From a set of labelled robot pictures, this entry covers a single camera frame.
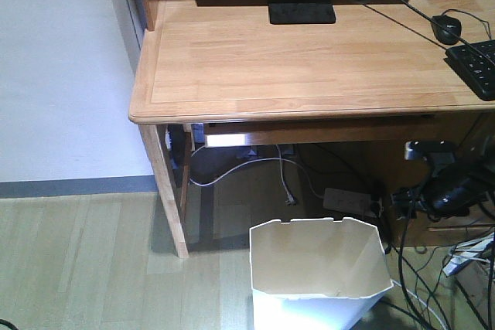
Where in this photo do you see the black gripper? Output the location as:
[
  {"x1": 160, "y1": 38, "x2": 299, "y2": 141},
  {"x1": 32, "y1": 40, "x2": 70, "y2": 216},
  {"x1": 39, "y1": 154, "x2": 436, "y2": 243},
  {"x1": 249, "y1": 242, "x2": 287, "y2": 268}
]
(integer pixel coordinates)
[{"x1": 391, "y1": 168, "x2": 494, "y2": 219}]

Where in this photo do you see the white trash bin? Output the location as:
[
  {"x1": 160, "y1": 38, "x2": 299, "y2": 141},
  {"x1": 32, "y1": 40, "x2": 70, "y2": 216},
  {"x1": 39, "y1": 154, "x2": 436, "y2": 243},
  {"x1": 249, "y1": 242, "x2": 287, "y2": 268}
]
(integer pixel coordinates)
[{"x1": 249, "y1": 217, "x2": 394, "y2": 329}]

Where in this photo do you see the grey power strip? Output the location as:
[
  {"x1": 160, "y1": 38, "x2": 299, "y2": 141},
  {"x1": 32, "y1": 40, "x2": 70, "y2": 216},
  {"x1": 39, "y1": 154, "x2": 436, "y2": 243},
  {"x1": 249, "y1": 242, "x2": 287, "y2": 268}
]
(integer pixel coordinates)
[{"x1": 323, "y1": 188, "x2": 383, "y2": 217}]

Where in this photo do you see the black computer keyboard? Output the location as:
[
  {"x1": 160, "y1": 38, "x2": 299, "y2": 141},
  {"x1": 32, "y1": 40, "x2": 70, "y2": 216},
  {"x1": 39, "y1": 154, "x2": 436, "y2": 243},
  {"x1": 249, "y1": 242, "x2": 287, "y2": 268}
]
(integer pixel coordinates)
[{"x1": 445, "y1": 40, "x2": 494, "y2": 101}]

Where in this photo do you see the black computer mouse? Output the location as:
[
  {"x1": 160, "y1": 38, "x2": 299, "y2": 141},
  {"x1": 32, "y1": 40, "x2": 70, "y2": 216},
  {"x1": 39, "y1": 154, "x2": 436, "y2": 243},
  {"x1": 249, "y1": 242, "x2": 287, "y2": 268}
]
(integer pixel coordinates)
[{"x1": 431, "y1": 15, "x2": 462, "y2": 46}]

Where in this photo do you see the wooden desk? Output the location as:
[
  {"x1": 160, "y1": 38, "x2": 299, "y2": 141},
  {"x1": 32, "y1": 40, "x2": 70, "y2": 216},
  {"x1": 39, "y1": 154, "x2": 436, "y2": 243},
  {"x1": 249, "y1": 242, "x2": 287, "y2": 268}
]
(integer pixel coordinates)
[{"x1": 128, "y1": 0, "x2": 494, "y2": 258}]

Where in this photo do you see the black computer monitor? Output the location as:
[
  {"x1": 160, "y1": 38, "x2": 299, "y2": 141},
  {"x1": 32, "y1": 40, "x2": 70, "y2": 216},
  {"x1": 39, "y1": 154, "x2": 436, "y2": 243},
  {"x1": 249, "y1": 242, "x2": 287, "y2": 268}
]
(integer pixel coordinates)
[{"x1": 267, "y1": 0, "x2": 336, "y2": 25}]

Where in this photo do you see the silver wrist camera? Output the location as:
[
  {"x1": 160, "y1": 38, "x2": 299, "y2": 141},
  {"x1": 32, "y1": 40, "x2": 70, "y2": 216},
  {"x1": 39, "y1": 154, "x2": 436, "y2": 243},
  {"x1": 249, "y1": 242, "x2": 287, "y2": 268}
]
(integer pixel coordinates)
[{"x1": 405, "y1": 140, "x2": 456, "y2": 165}]

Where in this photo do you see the white cable under desk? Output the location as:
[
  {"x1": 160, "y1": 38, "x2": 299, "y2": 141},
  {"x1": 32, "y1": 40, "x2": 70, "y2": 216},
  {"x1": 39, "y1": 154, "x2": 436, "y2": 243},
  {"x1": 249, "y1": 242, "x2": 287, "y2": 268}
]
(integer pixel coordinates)
[{"x1": 189, "y1": 143, "x2": 326, "y2": 207}]

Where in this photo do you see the black monitor cable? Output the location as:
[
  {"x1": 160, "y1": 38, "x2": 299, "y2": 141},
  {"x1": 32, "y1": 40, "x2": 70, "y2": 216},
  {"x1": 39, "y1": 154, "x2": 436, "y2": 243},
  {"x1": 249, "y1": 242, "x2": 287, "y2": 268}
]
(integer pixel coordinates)
[{"x1": 350, "y1": 0, "x2": 495, "y2": 61}]

